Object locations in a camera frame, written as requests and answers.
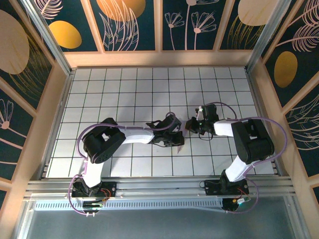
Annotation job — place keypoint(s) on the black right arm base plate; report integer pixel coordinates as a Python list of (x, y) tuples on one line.
[(210, 188)]

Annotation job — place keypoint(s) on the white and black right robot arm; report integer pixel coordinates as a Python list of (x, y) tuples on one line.
[(251, 142)]

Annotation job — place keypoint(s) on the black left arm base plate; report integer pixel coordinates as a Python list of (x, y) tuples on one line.
[(111, 186)]

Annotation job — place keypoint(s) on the aluminium side rail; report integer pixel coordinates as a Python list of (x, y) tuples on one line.
[(256, 99), (60, 112)]

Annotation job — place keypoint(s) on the purple paper sheet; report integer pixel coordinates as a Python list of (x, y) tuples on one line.
[(180, 149)]

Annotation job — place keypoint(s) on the long aluminium base rail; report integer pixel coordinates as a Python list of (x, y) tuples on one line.
[(162, 189)]

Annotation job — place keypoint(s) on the aluminium corner post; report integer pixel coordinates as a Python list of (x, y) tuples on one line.
[(265, 35), (51, 42)]

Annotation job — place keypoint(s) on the black control board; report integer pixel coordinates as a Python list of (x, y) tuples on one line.
[(93, 205)]

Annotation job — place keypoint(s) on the white grid table mat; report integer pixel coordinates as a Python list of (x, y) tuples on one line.
[(149, 82)]

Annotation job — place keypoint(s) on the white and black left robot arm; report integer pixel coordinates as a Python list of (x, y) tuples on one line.
[(102, 142)]

